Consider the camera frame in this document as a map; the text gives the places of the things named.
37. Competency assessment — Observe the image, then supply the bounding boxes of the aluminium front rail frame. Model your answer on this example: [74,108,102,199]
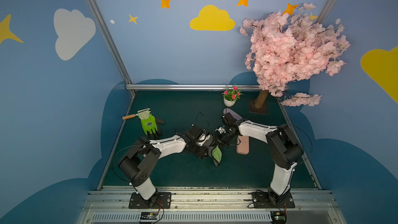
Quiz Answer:
[77,186,346,224]

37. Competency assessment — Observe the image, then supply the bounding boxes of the purple eyeglass case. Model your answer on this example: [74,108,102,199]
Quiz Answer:
[223,108,242,121]

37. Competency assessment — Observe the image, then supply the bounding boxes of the right green circuit board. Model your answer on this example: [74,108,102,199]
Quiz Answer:
[271,212,287,224]

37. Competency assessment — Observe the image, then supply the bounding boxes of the green black work glove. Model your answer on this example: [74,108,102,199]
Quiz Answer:
[141,114,165,136]

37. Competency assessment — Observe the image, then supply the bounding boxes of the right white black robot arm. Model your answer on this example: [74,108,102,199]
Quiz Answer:
[216,109,304,200]

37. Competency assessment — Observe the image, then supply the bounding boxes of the grey green microfibre cloth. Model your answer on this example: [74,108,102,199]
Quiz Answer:
[207,140,223,167]

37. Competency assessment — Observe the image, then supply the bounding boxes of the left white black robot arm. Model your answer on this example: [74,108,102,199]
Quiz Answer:
[118,125,216,201]

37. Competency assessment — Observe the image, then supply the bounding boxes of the pink eyeglass case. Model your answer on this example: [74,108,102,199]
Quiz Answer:
[236,135,250,155]

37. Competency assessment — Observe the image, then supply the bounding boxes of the small potted pink flowers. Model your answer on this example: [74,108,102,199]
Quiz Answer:
[222,85,243,107]

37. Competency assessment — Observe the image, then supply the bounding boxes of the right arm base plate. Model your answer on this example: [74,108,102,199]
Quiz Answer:
[251,190,295,209]

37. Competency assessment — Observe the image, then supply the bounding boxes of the pink cherry blossom tree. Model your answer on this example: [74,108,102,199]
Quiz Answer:
[239,3,350,111]

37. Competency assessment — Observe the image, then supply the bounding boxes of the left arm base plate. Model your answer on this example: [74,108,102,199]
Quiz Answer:
[128,191,172,209]

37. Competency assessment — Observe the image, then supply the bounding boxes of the wooden handled garden trowel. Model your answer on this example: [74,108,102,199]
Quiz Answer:
[122,108,151,120]

